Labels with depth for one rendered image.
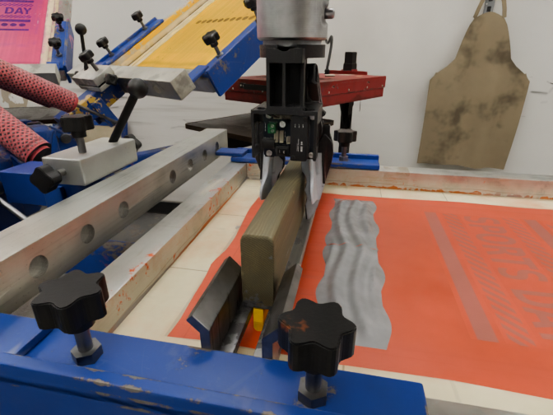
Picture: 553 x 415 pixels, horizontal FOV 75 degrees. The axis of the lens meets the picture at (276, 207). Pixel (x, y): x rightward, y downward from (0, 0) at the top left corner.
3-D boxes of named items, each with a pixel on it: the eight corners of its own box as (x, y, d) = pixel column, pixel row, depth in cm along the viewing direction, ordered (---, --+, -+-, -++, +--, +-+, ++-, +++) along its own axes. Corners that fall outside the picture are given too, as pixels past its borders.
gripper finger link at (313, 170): (301, 235, 44) (290, 162, 41) (307, 214, 50) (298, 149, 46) (327, 233, 44) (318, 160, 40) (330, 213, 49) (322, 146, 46)
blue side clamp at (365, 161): (375, 187, 76) (378, 154, 73) (376, 195, 72) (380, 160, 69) (239, 177, 82) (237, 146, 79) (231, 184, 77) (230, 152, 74)
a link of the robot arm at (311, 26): (265, 3, 41) (337, 2, 40) (266, 47, 43) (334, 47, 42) (248, -5, 35) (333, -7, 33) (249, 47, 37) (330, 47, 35)
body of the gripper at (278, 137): (249, 163, 40) (245, 44, 35) (267, 144, 48) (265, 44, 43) (318, 167, 39) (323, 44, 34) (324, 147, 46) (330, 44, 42)
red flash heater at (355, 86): (309, 92, 197) (309, 69, 192) (388, 99, 169) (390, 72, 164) (223, 103, 155) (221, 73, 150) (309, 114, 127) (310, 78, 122)
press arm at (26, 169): (133, 197, 57) (127, 166, 55) (109, 212, 51) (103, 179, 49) (39, 189, 60) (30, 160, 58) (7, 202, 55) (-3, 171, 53)
